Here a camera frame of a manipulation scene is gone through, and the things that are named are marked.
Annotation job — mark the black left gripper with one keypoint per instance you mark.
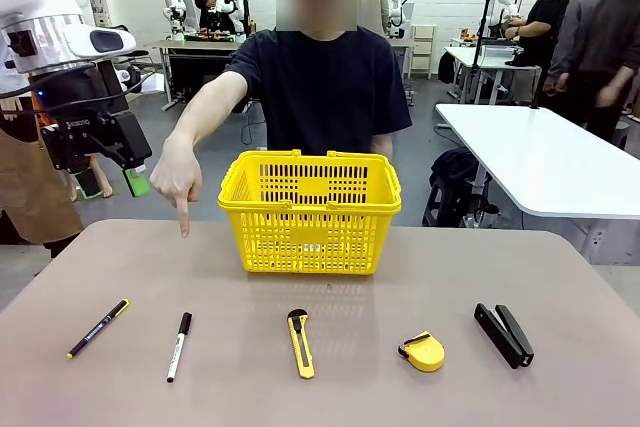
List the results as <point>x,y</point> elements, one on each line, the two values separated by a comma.
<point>75,112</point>

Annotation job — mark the white marker with black cap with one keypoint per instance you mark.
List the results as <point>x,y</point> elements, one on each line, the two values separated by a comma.
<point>178,349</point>

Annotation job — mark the yellow utility knife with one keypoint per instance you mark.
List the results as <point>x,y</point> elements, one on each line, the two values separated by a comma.
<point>301,347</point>

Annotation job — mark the yellow tape measure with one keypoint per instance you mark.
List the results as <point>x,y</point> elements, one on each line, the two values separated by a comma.
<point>425,353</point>

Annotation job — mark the person's right forearm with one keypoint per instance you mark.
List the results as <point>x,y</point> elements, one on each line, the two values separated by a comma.
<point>210,102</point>

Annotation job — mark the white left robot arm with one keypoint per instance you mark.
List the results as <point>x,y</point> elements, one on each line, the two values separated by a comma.
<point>45,32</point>

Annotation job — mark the yellow plastic shopping basket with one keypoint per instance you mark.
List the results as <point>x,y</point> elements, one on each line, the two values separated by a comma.
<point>310,239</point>

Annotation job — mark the person in navy T-shirt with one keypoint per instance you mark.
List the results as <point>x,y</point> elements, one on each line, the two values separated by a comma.
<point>325,87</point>

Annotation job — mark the person in black T-shirt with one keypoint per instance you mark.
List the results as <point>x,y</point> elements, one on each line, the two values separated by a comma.
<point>542,22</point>

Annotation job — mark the person in grey sweater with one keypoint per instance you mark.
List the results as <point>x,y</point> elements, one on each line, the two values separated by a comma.
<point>580,22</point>

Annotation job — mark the person in dark sweater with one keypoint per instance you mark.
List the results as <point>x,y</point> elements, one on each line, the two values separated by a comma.
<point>617,37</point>

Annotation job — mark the person's right hand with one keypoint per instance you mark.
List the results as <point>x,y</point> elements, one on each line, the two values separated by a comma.
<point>177,172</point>

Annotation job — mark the grey background work table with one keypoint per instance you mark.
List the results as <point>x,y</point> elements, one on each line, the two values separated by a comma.
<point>200,44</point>

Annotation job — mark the black pen with yellow ends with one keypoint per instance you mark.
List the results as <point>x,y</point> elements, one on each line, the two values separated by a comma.
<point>97,329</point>

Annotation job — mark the white drawer cabinet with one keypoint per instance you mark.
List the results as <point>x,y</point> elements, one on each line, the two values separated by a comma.
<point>424,47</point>

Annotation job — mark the black backpack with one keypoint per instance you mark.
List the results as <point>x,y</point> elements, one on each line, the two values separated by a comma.
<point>452,167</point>

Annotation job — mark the white background desk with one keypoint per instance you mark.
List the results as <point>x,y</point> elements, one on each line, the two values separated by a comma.
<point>465,54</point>

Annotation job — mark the black stapler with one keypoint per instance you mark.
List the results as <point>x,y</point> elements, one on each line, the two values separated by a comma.
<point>502,337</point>

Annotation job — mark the grey plastic stool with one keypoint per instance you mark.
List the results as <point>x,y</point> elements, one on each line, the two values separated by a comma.
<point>622,134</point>

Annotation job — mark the black camera stand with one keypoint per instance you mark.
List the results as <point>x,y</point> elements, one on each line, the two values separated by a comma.
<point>481,47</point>

